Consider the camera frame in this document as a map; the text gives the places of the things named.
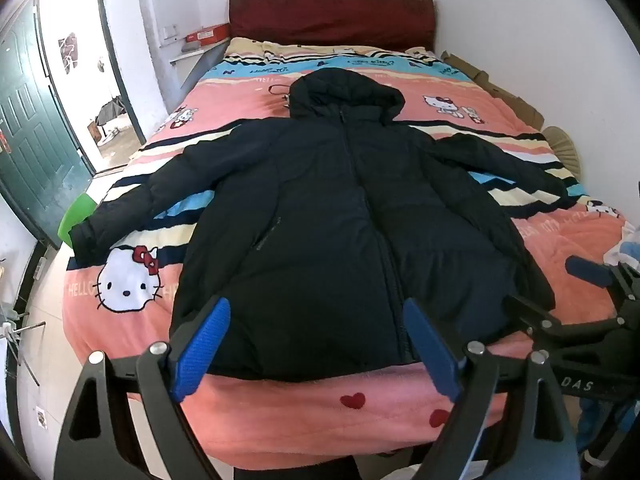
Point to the person's right hand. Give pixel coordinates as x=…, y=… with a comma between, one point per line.
x=607, y=425

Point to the green door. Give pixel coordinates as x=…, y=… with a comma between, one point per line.
x=35, y=135

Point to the green chair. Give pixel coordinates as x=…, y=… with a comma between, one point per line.
x=75, y=215

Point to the black hooded jacket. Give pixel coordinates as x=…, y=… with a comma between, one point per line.
x=310, y=210

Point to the dark red headboard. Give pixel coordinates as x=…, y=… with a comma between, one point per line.
x=330, y=15

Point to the white wall switch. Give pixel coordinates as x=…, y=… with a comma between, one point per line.
x=170, y=35

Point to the white wall shelf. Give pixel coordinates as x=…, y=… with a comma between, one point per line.
x=200, y=52

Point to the straw fan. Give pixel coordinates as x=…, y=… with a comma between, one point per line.
x=565, y=150

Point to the brown cardboard sheet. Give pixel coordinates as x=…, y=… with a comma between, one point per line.
x=500, y=90

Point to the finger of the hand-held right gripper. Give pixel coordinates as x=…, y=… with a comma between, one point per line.
x=590, y=267
x=532, y=315

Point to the striped cartoon cat blanket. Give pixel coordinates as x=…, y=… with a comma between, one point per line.
x=240, y=95

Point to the wall poster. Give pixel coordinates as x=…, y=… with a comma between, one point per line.
x=70, y=52

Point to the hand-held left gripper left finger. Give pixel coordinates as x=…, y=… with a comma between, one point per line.
x=200, y=345

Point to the metal rack legs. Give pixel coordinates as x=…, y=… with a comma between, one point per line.
x=22, y=340

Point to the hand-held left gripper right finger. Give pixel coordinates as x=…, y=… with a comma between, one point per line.
x=430, y=345

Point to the dark pile in hallway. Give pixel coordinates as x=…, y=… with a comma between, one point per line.
x=110, y=110

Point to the white and blue cloth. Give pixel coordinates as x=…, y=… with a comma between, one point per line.
x=625, y=247

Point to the grey lump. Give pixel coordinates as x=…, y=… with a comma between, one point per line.
x=190, y=47

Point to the small cardboard box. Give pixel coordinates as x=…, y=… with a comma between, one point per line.
x=95, y=131

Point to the red box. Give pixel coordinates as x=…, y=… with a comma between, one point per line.
x=207, y=35

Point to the white power strip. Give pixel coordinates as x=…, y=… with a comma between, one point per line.
x=40, y=267

